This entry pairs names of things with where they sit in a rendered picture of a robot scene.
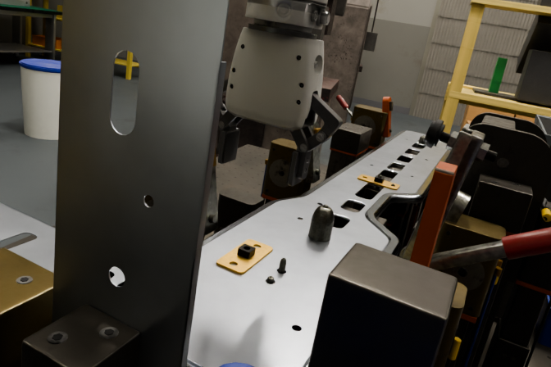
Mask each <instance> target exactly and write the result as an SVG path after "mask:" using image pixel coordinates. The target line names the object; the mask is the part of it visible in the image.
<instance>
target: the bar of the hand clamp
mask: <svg viewBox="0 0 551 367"><path fill-rule="evenodd" d="M443 123H444V121H443V120H440V119H437V120H436V121H434V120H433V121H432V123H431V124H430V127H429V129H428V131H427V133H426V136H425V138H424V142H425V143H426V146H427V147H429V148H432V147H433V146H435V147H436V145H437V143H438V141H441V142H442V143H446V144H447V145H446V149H448V150H450V151H451V152H450V153H449V156H448V158H447V161H446V163H449V164H452V165H457V166H458V170H457V173H456V176H455V179H454V181H453V186H452V190H451V193H450V196H449V201H448V204H447V207H446V210H445V213H444V218H443V221H442V224H441V227H440V229H441V228H442V226H443V224H444V221H445V219H446V217H447V215H448V213H449V211H450V209H451V207H452V205H453V203H454V201H455V199H456V197H457V195H458V192H459V190H460V188H461V186H462V184H463V182H464V180H465V178H466V177H467V174H468V172H469V170H470V168H471V166H472V164H473V161H478V162H480V163H481V162H482V161H483V160H484V159H485V160H487V161H490V162H493V163H494V160H495V158H496V156H497V155H498V153H497V152H493V151H491V150H489V147H490V145H489V144H487V143H483V142H484V139H485V134H483V133H482V132H479V131H477V130H472V129H469V128H466V127H463V128H462V131H460V132H456V131H453V133H452V134H448V133H445V132H444V128H445V125H443ZM422 214H423V212H422V213H421V216H420V219H419V220H418V222H417V225H416V227H415V229H414V231H413V233H412V236H411V237H410V239H409V242H408V244H407V246H406V248H405V250H404V253H403V255H402V257H401V258H403V259H405V260H408V261H409V260H410V258H411V255H412V249H413V247H414V243H415V240H416V237H417V231H418V229H419V225H420V223H421V217H422ZM439 231H440V230H439Z"/></svg>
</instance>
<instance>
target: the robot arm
mask: <svg viewBox="0 0 551 367"><path fill-rule="evenodd" d="M327 3H328V0H248V2H247V8H246V14H245V16H246V17H250V18H255V21H254V24H250V23H248V28H247V27H243V29H242V32H241V34H240V36H239V41H238V43H237V46H236V49H235V54H234V57H233V61H232V65H231V68H230V75H229V78H228V79H225V80H224V87H223V93H226V97H225V104H224V103H223V102H222V99H221V111H220V118H219V124H218V129H220V130H221V131H220V137H219V143H218V150H217V151H218V153H219V155H218V163H221V164H224V163H226V162H229V161H233V160H235V159H236V155H237V149H238V144H239V133H240V131H239V129H238V128H236V126H237V124H238V123H239V122H240V121H241V120H242V119H243V118H244V119H247V120H252V121H256V122H259V123H262V124H265V125H271V126H275V127H277V128H281V129H287V130H290V133H291V134H292V136H293V139H294V141H295V143H296V146H297V150H296V151H294V152H292V156H291V160H290V165H289V173H288V178H287V184H288V185H289V186H294V185H295V184H298V183H300V182H302V180H303V179H305V178H306V177H307V172H308V167H309V163H310V159H311V154H312V150H313V149H315V148H316V147H318V146H320V145H321V144H323V143H324V142H326V141H327V140H329V139H330V137H331V136H332V135H333V134H334V133H335V132H336V130H337V129H338V128H339V127H340V126H341V125H342V124H343V120H342V119H341V118H340V117H339V116H338V115H337V114H336V113H335V112H334V111H333V110H332V109H331V108H330V107H329V106H328V105H327V104H326V103H325V102H324V101H323V100H322V99H321V89H322V80H323V69H324V41H322V40H318V39H316V37H317V35H316V34H312V29H322V26H323V25H328V24H329V22H330V13H329V12H326V7H327ZM223 93H222V94H223ZM318 116H320V117H321V118H322V119H323V121H324V125H323V127H322V128H321V130H320V131H319V132H318V133H316V134H314V135H313V133H312V130H311V128H310V126H311V125H314V124H315V123H316V120H317V117H318Z"/></svg>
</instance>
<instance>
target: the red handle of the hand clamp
mask: <svg viewBox="0 0 551 367"><path fill-rule="evenodd" d="M549 252H551V227H549V228H545V229H537V230H534V231H530V232H525V233H518V234H513V235H509V236H505V237H502V240H500V241H496V242H488V243H484V244H480V245H475V246H471V247H464V248H459V249H455V250H451V251H443V252H439V253H435V254H433V256H432V258H431V261H430V266H429V268H432V269H434V270H442V269H447V268H452V267H456V266H461V265H469V264H474V263H479V262H483V261H491V260H496V259H501V258H505V257H507V258H508V259H509V260H512V259H517V258H522V257H527V256H535V255H539V254H544V253H549Z"/></svg>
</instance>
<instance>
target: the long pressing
mask: <svg viewBox="0 0 551 367"><path fill-rule="evenodd" d="M423 135H425V134H420V133H417V132H413V131H401V132H399V133H398V134H396V135H394V136H393V137H392V138H390V139H388V140H387V141H385V142H384V143H382V144H381V145H379V146H378V147H376V148H374V149H373V150H371V151H369V152H368V153H367V154H365V155H364V156H361V157H360V158H358V159H357V160H355V161H354V162H352V163H351V164H349V165H347V166H346V167H344V168H343V169H342V170H340V171H338V172H337V173H335V174H333V175H331V176H330V177H329V178H328V179H325V180H324V181H322V182H321V183H319V184H318V185H317V186H315V187H313V188H311V189H310V190H308V191H307V192H305V193H304V194H302V195H300V196H297V197H288V198H283V199H277V200H274V201H271V202H268V203H267V204H265V205H263V206H261V207H259V208H258V209H256V210H255V211H253V212H251V213H249V214H247V215H246V216H244V217H243V218H241V219H239V220H237V221H235V222H234V223H233V224H230V225H228V226H227V227H225V228H223V229H222V230H220V231H218V232H217V233H214V234H213V235H212V236H210V237H208V238H206V239H204V240H203V247H202V254H201V260H200V266H199V272H198V284H197V291H196V297H195V303H194V315H193V322H192V328H191V334H190V340H189V352H188V359H187V365H186V367H219V366H221V365H223V364H229V363H234V362H238V363H245V364H249V365H252V366H254V367H308V363H309V359H310V355H311V351H312V344H313V341H314V337H315V333H316V327H317V322H318V319H319V314H320V311H321V304H322V300H323V297H324V292H325V288H326V281H327V278H328V274H329V273H330V272H331V271H332V269H333V268H334V267H336V265H337V264H338V263H339V262H340V261H341V259H342V258H343V257H344V256H345V255H346V253H347V252H348V251H349V250H350V249H351V247H352V246H353V245H354V244H355V243H361V244H363V245H366V246H369V247H373V248H375V249H377V250H380V251H384V252H387V253H389V254H391V255H394V256H397V255H398V253H399V249H400V246H401V243H400V241H399V239H398V238H397V237H396V236H395V235H394V234H393V233H391V232H390V231H389V230H388V229H387V228H386V227H385V226H384V225H383V224H381V223H380V222H379V221H378V220H377V218H378V217H379V216H380V215H381V214H382V212H383V211H384V210H385V209H386V208H387V206H388V205H389V204H392V203H421V202H423V201H424V199H425V197H426V195H427V194H428V192H429V189H430V184H431V181H432V178H433V174H434V172H435V167H436V166H437V165H438V164H439V162H440V161H442V162H446V161H447V158H448V156H449V153H450V152H451V151H450V150H448V149H446V145H447V144H446V143H442V142H441V141H438V143H437V145H436V147H435V146H433V147H432V148H429V147H427V146H426V145H425V144H420V143H419V139H420V137H421V136H423ZM425 136H426V135H425ZM415 144H417V145H421V146H424V148H423V149H419V148H415V147H413V146H414V145H415ZM408 150H412V151H415V152H419V153H418V154H417V155H416V156H414V155H410V154H407V153H406V152H407V151H408ZM401 156H405V157H408V158H411V159H412V160H411V161H410V162H409V163H407V162H403V161H398V159H399V158H400V157H401ZM392 164H396V165H402V166H404V168H403V169H402V170H401V171H397V170H391V169H389V167H390V166H391V165H392ZM384 171H389V172H392V173H395V174H396V175H395V176H394V177H393V178H392V179H391V180H390V182H391V183H394V184H399V185H400V187H399V188H398V190H392V189H389V188H384V187H381V186H379V185H375V184H373V183H368V182H365V181H361V180H359V179H357V177H358V176H359V175H361V174H365V175H368V176H371V177H374V178H375V177H376V176H377V175H378V176H379V175H380V174H382V173H383V172H384ZM367 185H374V186H376V187H380V188H382V189H381V190H380V191H379V192H378V193H377V194H376V195H375V196H374V197H373V198H372V199H371V200H369V199H365V198H362V197H358V196H356V195H357V194H359V193H360V192H361V191H362V190H363V189H364V188H365V187H366V186H367ZM348 202H354V203H357V204H360V205H362V206H364V207H363V208H362V209H361V210H360V211H359V212H351V211H347V210H345V209H343V208H342V207H343V206H344V205H346V204H347V203H348ZM317 203H320V204H322V205H327V206H329V207H330V208H331V209H332V210H333V212H334V216H336V217H339V218H341V219H344V220H347V221H348V223H347V224H346V225H345V226H344V227H343V228H341V229H339V228H335V227H333V229H332V233H331V237H330V241H329V242H318V241H315V240H313V239H311V238H309V236H308V233H309V229H310V224H311V220H312V215H313V213H314V211H315V209H316V208H317V207H318V206H321V205H318V204H317ZM298 218H301V219H302V220H299V219H298ZM248 239H252V240H255V241H258V242H261V243H263V244H266V245H268V246H270V247H272V248H273V250H272V252H271V253H269V254H268V255H267V256H265V257H264V258H263V259H262V260H260V261H259V262H258V263H257V264H255V266H253V267H252V268H251V269H250V270H248V271H247V272H246V273H244V274H236V273H234V272H232V271H230V270H227V269H225V268H222V267H220V266H218V265H217V264H216V261H217V260H218V259H220V258H221V257H223V256H224V255H225V254H227V253H228V252H230V251H232V250H233V249H234V248H236V247H237V246H238V245H240V244H241V243H243V242H245V241H246V240H248ZM282 258H285V259H286V266H285V271H286V273H285V274H281V273H278V272H277V270H278V269H279V266H280V260H281V259H282ZM268 276H273V277H274V281H275V283H274V284H269V283H266V280H267V278H268ZM293 326H299V327H300V328H301V329H302V330H301V331H294V330H293V329H292V327H293Z"/></svg>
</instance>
